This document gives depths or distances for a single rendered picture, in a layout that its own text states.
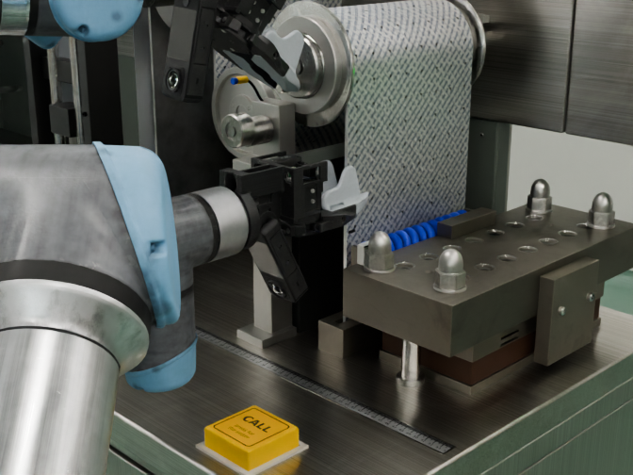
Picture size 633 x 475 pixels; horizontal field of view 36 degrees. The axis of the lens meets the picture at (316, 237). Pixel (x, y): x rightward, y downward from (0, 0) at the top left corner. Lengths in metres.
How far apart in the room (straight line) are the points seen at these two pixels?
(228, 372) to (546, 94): 0.56
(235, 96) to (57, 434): 0.80
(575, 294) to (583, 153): 2.90
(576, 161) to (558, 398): 3.00
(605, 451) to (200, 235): 0.62
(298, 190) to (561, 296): 0.34
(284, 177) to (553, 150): 3.16
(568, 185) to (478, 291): 3.09
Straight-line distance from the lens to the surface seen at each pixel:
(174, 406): 1.11
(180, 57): 1.04
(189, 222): 0.97
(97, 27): 0.81
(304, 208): 1.09
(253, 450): 0.98
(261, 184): 1.04
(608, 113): 1.31
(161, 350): 1.00
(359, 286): 1.12
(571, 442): 1.23
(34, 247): 0.57
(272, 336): 1.24
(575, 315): 1.22
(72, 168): 0.61
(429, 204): 1.29
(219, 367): 1.20
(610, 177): 4.05
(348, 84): 1.13
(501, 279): 1.12
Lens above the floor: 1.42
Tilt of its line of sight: 19 degrees down
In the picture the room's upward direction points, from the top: straight up
